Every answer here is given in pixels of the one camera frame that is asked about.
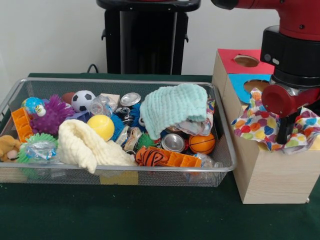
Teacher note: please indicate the cream knitted cloth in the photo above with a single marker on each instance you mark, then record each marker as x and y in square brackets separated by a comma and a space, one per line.
[75, 145]

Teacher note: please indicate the green spiky ball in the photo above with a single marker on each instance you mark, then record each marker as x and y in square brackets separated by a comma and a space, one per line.
[31, 140]

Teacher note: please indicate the purple spiky toy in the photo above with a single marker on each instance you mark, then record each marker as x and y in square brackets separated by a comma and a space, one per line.
[52, 117]

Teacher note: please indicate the dark green table cloth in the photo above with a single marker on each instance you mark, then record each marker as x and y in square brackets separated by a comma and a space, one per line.
[150, 215]

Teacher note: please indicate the orange tiger plush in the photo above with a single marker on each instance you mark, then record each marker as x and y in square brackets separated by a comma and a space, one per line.
[150, 156]

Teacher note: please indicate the mint green knitted cloth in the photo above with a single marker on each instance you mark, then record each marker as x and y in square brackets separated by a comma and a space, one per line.
[172, 105]

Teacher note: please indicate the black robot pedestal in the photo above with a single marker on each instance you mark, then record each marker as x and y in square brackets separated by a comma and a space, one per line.
[150, 45]

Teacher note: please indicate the shallow clear mesh bin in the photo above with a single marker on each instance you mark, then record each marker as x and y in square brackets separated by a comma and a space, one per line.
[162, 178]

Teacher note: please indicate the orange plastic grid tray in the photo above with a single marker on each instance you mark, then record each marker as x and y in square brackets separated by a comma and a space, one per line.
[185, 160]

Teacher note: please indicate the multicolour dotted cloth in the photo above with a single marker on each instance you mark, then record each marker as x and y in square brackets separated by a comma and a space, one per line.
[307, 135]
[255, 125]

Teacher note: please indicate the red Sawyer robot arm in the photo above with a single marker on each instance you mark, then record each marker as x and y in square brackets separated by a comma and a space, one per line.
[292, 50]

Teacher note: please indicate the black and white soccer ball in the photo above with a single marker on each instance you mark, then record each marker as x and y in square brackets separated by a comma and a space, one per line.
[83, 100]

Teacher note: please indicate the yellow ball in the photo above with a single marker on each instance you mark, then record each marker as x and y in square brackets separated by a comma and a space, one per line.
[100, 126]

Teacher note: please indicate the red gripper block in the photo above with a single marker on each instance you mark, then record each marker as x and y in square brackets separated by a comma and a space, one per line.
[277, 100]

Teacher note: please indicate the wooden box with three holes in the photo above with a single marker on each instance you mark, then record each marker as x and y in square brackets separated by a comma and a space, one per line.
[275, 175]

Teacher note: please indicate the orange basketball toy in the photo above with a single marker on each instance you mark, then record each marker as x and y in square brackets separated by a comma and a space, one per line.
[201, 143]

